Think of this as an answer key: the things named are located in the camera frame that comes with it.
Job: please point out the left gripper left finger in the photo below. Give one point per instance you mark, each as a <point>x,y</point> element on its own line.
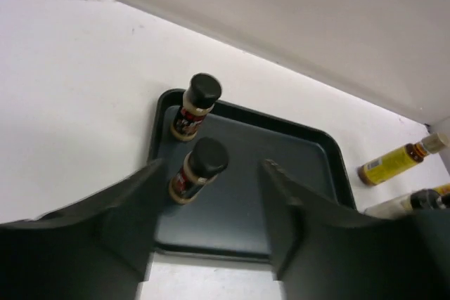
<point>97,248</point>

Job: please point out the white shaker black cap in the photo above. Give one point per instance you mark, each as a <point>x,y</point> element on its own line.
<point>426,199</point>

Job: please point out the far left yellow sauce bottle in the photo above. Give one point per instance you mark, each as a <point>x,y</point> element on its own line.
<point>397,161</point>

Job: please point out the black-capped spice jar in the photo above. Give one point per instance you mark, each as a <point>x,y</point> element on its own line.
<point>200,167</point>
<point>198,101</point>

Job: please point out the black rectangular tray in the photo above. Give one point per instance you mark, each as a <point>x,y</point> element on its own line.
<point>226,219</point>

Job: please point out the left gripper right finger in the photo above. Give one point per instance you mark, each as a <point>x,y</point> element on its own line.
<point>323,250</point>

